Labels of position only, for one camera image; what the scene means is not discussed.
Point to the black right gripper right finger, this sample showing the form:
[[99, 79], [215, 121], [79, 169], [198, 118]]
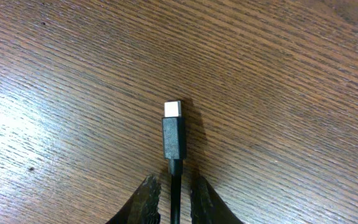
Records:
[[207, 207]]

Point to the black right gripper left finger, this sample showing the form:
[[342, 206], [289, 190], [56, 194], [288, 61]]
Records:
[[142, 206]]

